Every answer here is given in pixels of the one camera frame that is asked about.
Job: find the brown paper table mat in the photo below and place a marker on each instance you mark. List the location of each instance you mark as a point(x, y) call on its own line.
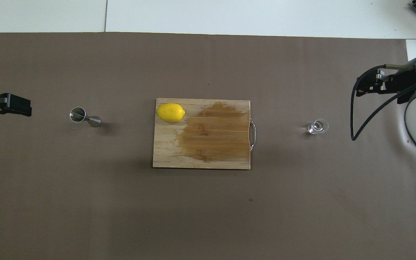
point(85, 198)

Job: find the steel double jigger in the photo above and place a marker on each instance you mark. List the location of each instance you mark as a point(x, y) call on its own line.
point(78, 114)

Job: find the yellow lemon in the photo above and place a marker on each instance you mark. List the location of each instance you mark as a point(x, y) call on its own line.
point(170, 112)

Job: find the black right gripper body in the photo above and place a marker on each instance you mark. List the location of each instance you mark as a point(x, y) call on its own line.
point(404, 85)

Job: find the wooden cutting board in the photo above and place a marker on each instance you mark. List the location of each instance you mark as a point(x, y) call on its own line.
point(164, 151)

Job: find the small clear glass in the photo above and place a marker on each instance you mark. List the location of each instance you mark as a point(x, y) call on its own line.
point(316, 127)

